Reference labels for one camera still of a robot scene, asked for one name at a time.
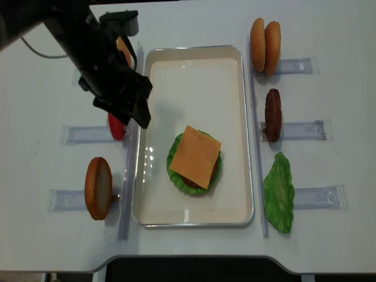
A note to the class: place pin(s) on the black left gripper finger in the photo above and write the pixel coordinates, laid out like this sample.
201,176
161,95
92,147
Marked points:
141,113

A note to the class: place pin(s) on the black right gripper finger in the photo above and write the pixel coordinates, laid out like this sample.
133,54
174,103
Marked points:
120,115

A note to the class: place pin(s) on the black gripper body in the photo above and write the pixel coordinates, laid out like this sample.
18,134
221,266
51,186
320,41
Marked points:
110,79

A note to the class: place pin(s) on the orange cheese slice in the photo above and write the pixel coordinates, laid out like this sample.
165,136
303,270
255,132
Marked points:
121,46
195,155

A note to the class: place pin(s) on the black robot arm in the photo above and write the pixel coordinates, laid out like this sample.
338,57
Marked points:
91,45

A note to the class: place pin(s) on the red tomato slice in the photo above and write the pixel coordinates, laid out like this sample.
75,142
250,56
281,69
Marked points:
117,128

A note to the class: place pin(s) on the green lettuce leaf on tray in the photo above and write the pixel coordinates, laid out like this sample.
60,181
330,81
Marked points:
173,173

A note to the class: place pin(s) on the brown meat patty on tray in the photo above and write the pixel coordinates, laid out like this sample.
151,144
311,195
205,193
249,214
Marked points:
213,175

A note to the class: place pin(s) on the brown meat patty standing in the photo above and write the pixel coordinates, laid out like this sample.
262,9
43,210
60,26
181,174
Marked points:
273,116

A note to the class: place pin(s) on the green lettuce leaf standing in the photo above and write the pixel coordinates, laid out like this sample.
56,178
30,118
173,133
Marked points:
279,194

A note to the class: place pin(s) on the clear holder middle left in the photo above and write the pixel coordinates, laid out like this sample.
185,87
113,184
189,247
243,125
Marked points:
73,135

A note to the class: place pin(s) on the white metal tray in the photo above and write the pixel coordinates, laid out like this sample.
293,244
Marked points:
201,87

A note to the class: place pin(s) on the bun half lower left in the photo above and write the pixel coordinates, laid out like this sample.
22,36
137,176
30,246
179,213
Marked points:
98,188

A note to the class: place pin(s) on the clear holder bottom left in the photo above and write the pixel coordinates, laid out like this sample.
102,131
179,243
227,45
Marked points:
66,200

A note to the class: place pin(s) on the bun half top left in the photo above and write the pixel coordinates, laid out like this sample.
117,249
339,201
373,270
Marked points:
258,45

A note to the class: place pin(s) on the sesame bun half top right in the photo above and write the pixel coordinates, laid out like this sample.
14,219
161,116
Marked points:
273,43

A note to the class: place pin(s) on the clear holder top right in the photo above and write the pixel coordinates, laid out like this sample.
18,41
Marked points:
308,65

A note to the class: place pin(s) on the clear holder middle right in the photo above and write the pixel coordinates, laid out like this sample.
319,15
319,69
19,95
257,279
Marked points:
315,130

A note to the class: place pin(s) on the clear holder bottom right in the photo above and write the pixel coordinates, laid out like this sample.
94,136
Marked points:
329,197

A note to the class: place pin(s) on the clear long rail left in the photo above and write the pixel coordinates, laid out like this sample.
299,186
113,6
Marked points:
130,148

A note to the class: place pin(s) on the clear long rail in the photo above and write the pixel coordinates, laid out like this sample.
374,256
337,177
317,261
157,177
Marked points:
130,148
259,164

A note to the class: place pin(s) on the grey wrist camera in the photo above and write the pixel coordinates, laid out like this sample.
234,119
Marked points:
127,20

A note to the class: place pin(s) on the clear long rail right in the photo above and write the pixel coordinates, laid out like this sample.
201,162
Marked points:
259,164

